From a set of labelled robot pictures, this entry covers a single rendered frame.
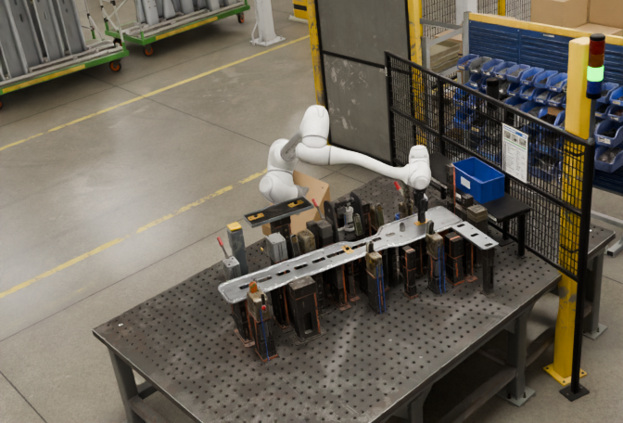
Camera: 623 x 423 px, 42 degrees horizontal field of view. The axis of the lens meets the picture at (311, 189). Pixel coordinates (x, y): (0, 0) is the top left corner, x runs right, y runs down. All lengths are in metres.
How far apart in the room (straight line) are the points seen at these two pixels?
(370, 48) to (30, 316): 3.35
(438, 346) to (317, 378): 0.62
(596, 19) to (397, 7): 2.79
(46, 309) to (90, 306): 0.32
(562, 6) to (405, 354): 4.99
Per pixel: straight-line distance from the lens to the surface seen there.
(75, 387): 5.36
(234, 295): 4.01
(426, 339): 4.09
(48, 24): 10.90
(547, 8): 8.37
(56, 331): 5.90
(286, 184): 4.74
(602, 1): 8.49
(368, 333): 4.14
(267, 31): 11.17
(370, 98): 6.88
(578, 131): 4.12
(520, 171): 4.50
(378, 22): 6.54
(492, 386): 4.54
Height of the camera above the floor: 3.25
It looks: 27 degrees down
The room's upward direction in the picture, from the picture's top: 7 degrees counter-clockwise
